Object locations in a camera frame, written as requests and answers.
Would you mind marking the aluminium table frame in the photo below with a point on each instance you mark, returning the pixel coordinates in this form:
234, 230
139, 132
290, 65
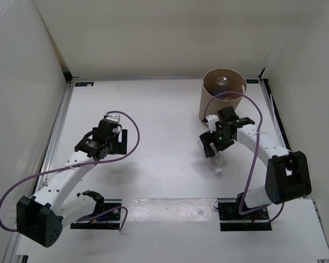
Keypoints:
168, 162

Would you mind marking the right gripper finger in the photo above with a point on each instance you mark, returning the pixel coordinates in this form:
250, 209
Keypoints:
223, 145
207, 139

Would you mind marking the blue label Pocari Sweat bottle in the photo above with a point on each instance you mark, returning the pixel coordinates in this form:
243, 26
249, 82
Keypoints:
220, 95

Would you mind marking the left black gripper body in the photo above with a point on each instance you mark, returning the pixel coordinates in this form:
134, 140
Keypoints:
108, 144

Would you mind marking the brown cardboard bin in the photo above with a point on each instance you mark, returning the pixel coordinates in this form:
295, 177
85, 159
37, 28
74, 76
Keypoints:
237, 86

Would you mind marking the clear plastic bottle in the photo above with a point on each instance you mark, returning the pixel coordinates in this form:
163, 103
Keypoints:
222, 81

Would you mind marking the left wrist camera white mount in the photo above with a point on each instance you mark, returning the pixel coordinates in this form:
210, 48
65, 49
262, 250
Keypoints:
113, 118

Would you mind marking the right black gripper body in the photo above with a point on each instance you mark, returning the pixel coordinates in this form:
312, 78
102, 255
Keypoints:
220, 133

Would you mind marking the clear bottle white orange label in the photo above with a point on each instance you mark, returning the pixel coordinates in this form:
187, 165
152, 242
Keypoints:
215, 163

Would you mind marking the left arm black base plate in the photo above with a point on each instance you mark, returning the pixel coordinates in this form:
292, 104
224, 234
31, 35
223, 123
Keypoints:
109, 221

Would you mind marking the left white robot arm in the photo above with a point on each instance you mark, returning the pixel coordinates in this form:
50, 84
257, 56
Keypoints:
43, 216

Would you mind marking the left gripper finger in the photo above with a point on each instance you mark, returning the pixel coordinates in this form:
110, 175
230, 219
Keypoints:
101, 153
119, 143

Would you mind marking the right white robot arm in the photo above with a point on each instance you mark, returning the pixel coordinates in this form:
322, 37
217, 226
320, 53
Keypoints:
287, 173

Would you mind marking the white front board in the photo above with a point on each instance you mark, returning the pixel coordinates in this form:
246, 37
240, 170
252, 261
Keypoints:
188, 230

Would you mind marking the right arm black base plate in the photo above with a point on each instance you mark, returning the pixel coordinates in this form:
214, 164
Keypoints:
232, 221

